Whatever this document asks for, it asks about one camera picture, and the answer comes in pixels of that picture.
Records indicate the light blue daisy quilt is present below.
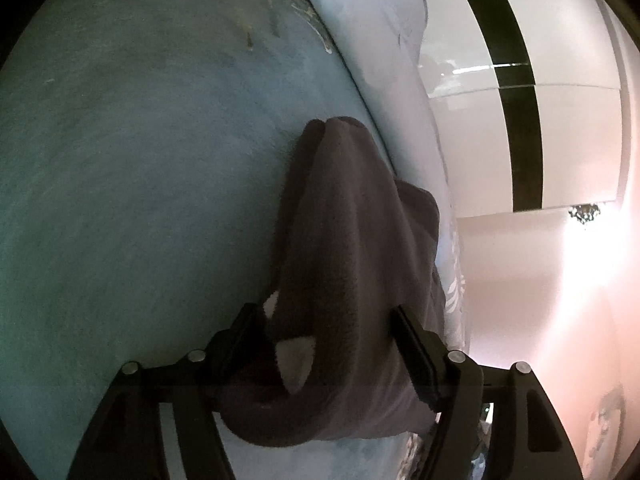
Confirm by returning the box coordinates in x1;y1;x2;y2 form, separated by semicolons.
290;0;471;356

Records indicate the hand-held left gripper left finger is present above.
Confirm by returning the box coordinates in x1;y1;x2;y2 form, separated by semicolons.
65;302;271;480

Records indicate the teal floral bed sheet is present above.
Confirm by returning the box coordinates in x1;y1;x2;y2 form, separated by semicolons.
0;0;481;480

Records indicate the dark wall ornament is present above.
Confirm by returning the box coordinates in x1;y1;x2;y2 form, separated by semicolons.
568;202;601;229

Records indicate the white headboard with black stripe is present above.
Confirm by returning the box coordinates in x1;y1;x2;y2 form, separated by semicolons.
405;0;631;218

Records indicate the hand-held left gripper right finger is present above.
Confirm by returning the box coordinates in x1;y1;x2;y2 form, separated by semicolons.
390;305;586;480

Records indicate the navy and white striped sweater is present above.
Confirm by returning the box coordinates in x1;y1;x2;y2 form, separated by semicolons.
217;116;448;448

